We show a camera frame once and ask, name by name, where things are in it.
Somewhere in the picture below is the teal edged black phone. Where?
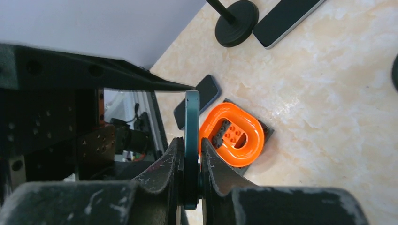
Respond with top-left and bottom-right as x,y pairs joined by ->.
184,90 -> 200,210

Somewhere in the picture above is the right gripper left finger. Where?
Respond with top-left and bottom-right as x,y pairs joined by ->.
0,138 -> 184,225

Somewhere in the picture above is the orange plastic ring toy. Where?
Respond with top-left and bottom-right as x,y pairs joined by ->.
198,102 -> 265,168

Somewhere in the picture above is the black phone lower left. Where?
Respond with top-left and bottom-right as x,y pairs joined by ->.
173,75 -> 222,130

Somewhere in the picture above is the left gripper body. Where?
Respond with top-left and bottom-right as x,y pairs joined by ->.
0,89 -> 115,199

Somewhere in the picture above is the black phone stand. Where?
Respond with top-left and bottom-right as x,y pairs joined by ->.
207,0 -> 259,48
391,55 -> 398,91

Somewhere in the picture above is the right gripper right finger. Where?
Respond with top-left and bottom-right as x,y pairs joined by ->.
201,138 -> 368,225

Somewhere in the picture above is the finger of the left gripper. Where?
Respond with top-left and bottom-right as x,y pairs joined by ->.
0,43 -> 194,91

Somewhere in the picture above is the black phone with purple edge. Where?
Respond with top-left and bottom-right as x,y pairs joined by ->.
253,0 -> 324,49

